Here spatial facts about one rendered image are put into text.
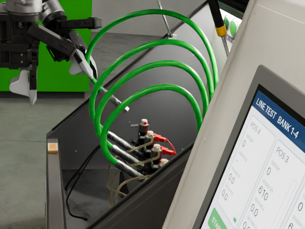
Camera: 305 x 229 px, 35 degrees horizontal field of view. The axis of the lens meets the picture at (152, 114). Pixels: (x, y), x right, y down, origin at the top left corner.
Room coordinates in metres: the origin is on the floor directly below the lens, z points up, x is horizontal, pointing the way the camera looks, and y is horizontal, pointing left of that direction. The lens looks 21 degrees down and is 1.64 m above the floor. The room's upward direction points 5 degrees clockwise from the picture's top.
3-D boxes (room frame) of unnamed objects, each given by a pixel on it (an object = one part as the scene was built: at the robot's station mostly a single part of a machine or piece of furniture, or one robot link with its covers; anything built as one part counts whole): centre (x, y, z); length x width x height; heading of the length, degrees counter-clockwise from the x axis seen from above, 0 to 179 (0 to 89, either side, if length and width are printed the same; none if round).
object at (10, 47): (1.03, 0.30, 1.38); 0.09 x 0.08 x 0.12; 104
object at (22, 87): (1.02, 0.29, 1.28); 0.06 x 0.03 x 0.09; 104
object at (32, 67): (1.02, 0.27, 1.32); 0.05 x 0.02 x 0.09; 14
